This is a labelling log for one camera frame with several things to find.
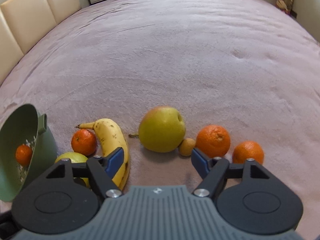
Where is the yellow banana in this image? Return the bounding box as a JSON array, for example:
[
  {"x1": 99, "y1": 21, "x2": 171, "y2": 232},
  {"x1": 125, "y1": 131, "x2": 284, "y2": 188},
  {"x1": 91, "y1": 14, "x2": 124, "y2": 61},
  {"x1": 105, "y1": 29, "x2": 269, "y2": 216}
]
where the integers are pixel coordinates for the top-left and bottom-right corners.
[{"x1": 76, "y1": 118, "x2": 130, "y2": 190}]

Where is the pink bed blanket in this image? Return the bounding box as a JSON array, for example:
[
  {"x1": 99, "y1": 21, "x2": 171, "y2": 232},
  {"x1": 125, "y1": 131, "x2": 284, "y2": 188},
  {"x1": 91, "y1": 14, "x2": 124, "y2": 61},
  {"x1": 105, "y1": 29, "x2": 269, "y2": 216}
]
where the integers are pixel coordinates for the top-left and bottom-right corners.
[{"x1": 0, "y1": 0, "x2": 320, "y2": 238}]

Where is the green pear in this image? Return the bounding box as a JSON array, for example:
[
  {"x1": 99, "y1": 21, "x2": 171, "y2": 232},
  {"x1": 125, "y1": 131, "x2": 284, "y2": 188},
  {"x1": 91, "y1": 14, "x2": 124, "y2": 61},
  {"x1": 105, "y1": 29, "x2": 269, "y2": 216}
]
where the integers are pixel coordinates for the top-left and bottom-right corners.
[
  {"x1": 54, "y1": 152, "x2": 90, "y2": 189},
  {"x1": 129, "y1": 106, "x2": 186, "y2": 153}
]

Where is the small brown kiwi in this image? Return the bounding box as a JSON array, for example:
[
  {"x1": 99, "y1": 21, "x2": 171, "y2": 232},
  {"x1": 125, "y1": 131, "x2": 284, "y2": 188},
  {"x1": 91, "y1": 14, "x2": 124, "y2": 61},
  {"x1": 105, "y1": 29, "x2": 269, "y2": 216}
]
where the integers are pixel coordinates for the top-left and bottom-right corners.
[{"x1": 178, "y1": 138, "x2": 196, "y2": 157}]

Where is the cream padded headboard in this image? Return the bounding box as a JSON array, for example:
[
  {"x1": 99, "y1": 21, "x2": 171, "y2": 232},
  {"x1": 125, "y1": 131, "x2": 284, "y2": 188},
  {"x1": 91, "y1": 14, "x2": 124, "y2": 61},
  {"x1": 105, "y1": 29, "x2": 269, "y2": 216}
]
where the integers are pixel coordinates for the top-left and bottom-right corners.
[{"x1": 1, "y1": 0, "x2": 81, "y2": 82}]

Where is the orange tangerine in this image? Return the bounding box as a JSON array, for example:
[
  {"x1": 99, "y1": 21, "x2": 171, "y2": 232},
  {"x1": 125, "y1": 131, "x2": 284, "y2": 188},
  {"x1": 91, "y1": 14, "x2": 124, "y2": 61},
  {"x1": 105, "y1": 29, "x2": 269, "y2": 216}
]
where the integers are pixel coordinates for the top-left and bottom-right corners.
[
  {"x1": 196, "y1": 125, "x2": 231, "y2": 158},
  {"x1": 15, "y1": 145, "x2": 33, "y2": 167},
  {"x1": 71, "y1": 129, "x2": 97, "y2": 156},
  {"x1": 232, "y1": 141, "x2": 265, "y2": 165}
]

